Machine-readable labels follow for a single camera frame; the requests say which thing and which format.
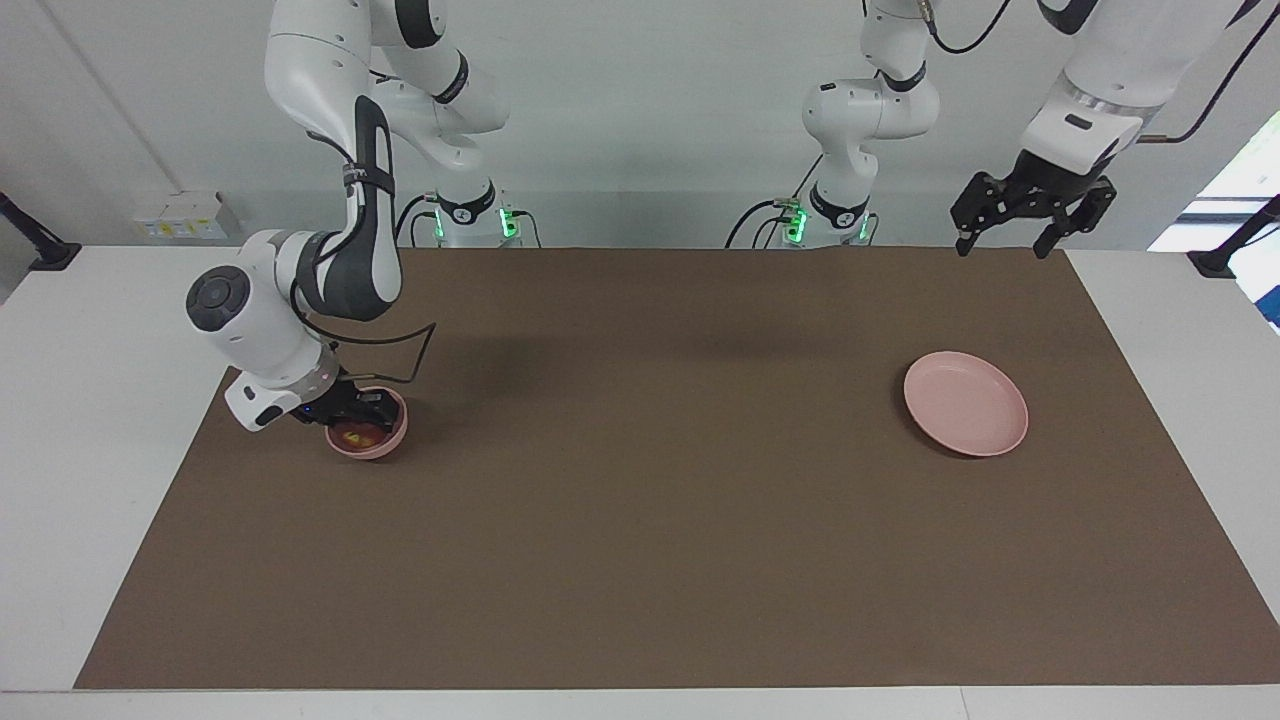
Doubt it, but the pink plate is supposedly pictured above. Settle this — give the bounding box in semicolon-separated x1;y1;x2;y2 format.
903;350;1030;459

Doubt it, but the black clamp stand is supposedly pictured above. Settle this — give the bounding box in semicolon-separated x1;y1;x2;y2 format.
1188;195;1280;279
0;190;82;272

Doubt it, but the bright window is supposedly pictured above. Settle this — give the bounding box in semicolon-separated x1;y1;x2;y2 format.
1148;108;1280;253

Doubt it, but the white wall socket box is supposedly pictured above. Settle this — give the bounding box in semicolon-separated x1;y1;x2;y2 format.
132;192;242;242

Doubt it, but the pink bowl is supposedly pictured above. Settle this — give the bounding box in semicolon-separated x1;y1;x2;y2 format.
326;388;410;461

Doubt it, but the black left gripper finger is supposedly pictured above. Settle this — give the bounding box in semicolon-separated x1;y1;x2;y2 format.
950;172;1017;259
1032;178;1118;259

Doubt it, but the brown table mat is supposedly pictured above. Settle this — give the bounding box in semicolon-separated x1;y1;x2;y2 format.
73;247;1280;691

